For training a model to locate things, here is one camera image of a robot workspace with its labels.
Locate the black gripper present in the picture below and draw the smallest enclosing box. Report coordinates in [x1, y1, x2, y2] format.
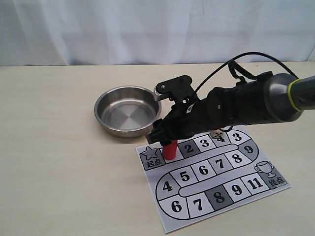
[146, 99, 212, 147]

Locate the red cylinder game piece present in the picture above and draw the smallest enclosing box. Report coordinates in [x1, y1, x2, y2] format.
[162, 140, 178, 161]

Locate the round stainless steel bowl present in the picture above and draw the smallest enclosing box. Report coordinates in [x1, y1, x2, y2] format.
[94, 86, 161, 138]

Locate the beige wooden die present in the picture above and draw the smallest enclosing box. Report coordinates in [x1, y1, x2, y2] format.
[210, 129, 224, 139]

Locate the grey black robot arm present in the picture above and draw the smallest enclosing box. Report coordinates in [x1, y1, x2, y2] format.
[146, 72, 315, 146]

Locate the paper game board sheet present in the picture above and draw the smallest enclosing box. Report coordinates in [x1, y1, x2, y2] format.
[136, 126, 290, 233]

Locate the white backdrop curtain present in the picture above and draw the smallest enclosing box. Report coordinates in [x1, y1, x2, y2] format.
[0, 0, 315, 66]

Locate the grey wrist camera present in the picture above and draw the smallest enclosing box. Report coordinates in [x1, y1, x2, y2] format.
[154, 75, 198, 104]

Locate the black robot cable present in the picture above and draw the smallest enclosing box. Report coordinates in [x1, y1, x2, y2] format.
[195, 51, 300, 131]

